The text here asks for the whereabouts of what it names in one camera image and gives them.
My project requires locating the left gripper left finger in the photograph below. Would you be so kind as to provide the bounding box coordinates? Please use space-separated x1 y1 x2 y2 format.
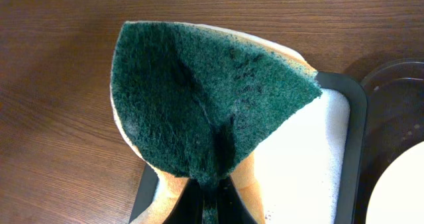
164 180 203 224

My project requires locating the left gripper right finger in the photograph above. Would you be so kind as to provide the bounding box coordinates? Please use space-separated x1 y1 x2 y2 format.
217 177 256 224

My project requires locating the green and yellow sponge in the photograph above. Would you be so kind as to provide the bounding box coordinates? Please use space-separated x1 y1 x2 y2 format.
110 21 321 223

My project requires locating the white plate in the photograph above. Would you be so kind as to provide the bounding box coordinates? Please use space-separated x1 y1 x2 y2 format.
365 142 423 224

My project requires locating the small dark soap tray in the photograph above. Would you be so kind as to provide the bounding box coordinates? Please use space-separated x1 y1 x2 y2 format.
128 71 368 224

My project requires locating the large dark brown tray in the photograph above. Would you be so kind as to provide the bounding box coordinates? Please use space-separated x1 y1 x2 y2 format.
354 58 423 223

